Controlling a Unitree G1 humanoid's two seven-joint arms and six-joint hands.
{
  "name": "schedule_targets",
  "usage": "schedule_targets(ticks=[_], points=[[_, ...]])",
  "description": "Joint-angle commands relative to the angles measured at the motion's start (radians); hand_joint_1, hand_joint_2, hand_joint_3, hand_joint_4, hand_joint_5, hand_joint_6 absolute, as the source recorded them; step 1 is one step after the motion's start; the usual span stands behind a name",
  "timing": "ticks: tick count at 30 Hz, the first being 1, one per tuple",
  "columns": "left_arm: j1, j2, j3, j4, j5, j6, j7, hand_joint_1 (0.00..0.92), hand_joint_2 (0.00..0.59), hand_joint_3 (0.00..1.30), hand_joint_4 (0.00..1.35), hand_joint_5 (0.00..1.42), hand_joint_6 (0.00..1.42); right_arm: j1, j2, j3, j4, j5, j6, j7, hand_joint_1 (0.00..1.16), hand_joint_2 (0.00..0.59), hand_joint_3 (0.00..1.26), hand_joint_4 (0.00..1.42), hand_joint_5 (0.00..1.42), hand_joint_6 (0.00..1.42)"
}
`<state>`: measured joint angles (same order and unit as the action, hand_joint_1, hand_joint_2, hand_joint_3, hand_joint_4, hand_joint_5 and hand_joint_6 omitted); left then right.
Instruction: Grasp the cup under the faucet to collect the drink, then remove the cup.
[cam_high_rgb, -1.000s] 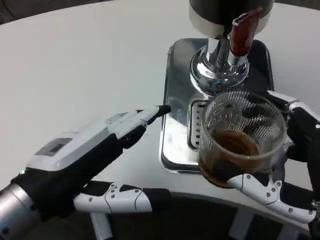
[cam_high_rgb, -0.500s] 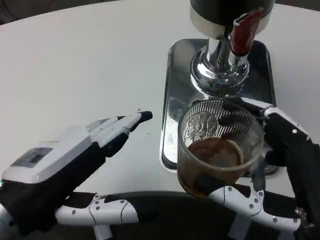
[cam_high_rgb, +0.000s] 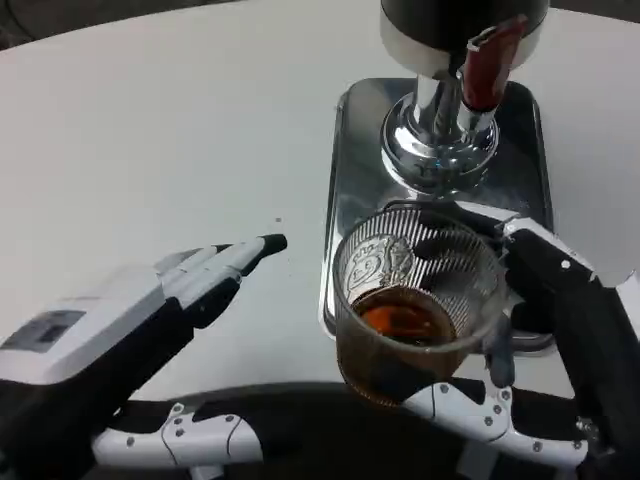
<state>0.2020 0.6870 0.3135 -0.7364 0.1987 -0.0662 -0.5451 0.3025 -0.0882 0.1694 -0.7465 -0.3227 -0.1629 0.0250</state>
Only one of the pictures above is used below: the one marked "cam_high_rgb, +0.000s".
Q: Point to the drink dispenser with chrome base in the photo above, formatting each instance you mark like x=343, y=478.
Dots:
x=420, y=30

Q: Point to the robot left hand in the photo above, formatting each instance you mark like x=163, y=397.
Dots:
x=100, y=325

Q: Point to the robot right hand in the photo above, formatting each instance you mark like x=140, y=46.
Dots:
x=560, y=300

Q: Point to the clear ribbed glass cup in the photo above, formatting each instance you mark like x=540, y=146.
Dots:
x=400, y=360

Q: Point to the steel drip tray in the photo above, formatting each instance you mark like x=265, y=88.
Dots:
x=360, y=165

